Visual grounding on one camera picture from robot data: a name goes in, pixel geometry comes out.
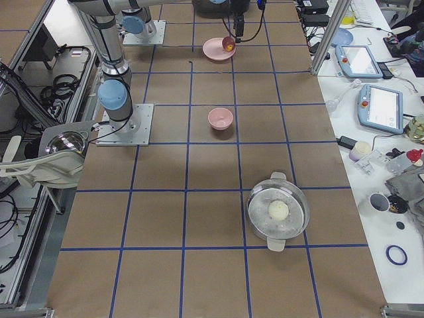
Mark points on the aluminium frame post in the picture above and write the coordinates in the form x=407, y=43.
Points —
x=338, y=13

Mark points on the pink plate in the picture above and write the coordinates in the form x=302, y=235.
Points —
x=213, y=50

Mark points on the clear bottle red cap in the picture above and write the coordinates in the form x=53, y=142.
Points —
x=402, y=162

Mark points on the black power adapter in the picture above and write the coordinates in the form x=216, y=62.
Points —
x=346, y=142

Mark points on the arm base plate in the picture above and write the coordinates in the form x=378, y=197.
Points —
x=134, y=132
x=152, y=33

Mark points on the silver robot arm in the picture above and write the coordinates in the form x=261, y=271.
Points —
x=136, y=20
x=99, y=19

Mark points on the glass jar green lid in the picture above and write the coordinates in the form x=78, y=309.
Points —
x=414, y=129

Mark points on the pink bowl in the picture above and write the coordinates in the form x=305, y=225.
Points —
x=220, y=118

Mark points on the steel pot with handles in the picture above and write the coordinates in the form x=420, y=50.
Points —
x=277, y=233

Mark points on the blue teach pendant far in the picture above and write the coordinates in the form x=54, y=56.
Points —
x=357, y=62

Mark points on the white bun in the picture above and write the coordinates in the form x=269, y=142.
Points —
x=278, y=210

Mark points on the blue teach pendant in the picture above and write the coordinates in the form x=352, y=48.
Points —
x=380, y=108
x=357, y=62

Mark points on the white mug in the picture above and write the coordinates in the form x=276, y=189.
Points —
x=373, y=205

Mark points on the blue teach pendant near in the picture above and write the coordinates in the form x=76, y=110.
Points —
x=380, y=108

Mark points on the red apple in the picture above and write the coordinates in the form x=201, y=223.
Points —
x=228, y=44

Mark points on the steel mixing bowl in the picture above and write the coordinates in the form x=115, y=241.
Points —
x=69, y=140

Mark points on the grey cloth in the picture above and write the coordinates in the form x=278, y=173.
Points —
x=409, y=186

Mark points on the lavender white cup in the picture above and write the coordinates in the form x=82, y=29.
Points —
x=359, y=150

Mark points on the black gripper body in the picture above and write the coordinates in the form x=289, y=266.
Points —
x=239, y=6

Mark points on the light blue plate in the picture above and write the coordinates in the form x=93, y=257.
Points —
x=343, y=37

